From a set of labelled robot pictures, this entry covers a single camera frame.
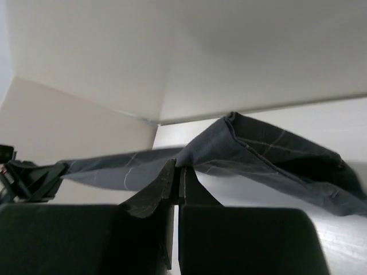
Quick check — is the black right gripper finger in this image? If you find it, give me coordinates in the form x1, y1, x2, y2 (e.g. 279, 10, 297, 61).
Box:
178, 168, 329, 275

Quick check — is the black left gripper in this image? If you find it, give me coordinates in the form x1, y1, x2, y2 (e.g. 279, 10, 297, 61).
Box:
1, 144, 175, 274

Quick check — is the dark grey checked cloth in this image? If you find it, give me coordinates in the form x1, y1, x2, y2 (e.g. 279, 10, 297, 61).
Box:
63, 112, 366, 216

